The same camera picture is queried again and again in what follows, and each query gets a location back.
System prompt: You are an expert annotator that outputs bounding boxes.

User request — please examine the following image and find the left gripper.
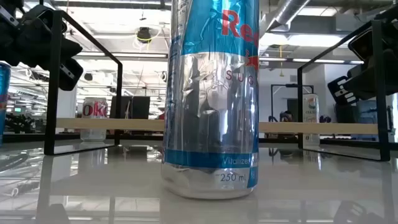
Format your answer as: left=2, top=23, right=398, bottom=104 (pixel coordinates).
left=0, top=0, right=85, bottom=92

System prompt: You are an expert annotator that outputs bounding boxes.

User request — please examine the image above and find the black computer monitor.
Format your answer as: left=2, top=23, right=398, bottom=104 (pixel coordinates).
left=110, top=95, right=151, bottom=120

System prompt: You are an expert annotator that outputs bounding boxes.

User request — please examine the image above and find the blue silver Red Bull can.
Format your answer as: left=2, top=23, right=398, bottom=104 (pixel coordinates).
left=160, top=0, right=261, bottom=200
left=0, top=62, right=12, bottom=147

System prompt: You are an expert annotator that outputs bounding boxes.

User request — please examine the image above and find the black table frame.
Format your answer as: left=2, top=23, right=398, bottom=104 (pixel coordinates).
left=0, top=133, right=398, bottom=149

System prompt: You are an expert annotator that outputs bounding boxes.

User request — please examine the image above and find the silver ventilation duct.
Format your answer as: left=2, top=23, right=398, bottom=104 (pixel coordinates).
left=259, top=0, right=312, bottom=34

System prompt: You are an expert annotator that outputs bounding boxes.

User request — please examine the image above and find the black ceiling camera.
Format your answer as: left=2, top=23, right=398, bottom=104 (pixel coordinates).
left=136, top=26, right=154, bottom=44

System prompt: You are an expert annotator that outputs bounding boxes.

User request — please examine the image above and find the silver Diet Coke can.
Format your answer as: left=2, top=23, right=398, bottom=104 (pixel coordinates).
left=80, top=96, right=109, bottom=142

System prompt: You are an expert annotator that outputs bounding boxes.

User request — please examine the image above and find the wooden shelf black metal frame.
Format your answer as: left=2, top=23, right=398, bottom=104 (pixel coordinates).
left=43, top=9, right=391, bottom=162

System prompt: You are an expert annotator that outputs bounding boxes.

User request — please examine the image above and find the black metal stand frame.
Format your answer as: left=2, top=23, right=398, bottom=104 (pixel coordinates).
left=270, top=83, right=315, bottom=123

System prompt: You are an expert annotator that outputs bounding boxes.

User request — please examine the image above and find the white Celsius can orange print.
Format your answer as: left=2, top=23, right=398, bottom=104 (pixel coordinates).
left=302, top=93, right=321, bottom=146

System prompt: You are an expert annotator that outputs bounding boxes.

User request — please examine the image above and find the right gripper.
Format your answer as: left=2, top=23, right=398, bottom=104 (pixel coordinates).
left=327, top=11, right=398, bottom=106

